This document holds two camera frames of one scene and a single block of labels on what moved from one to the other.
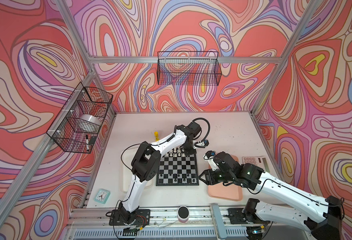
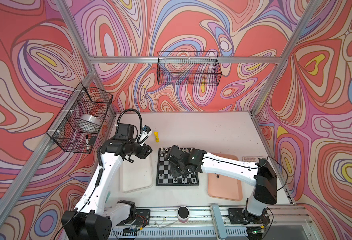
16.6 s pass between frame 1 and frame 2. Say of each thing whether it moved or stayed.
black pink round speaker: stayed
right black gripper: moved
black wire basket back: stayed
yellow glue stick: stayed
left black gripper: moved
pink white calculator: stayed
